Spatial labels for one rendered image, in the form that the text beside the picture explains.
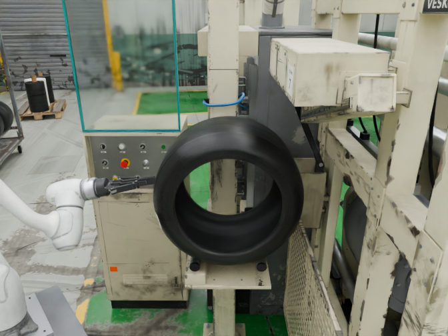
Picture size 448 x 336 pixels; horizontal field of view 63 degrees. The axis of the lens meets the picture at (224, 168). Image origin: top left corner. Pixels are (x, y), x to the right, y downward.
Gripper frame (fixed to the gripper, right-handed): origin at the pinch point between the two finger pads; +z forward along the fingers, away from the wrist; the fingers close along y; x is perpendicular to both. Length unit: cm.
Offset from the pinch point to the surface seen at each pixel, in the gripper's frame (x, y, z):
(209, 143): -15.7, -11.2, 28.9
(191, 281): 44.1, -10.4, 11.0
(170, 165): -9.5, -10.3, 13.1
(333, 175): 19, 21, 80
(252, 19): -46, 358, 73
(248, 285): 50, -10, 34
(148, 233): 59, 58, -25
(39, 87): 15, 558, -324
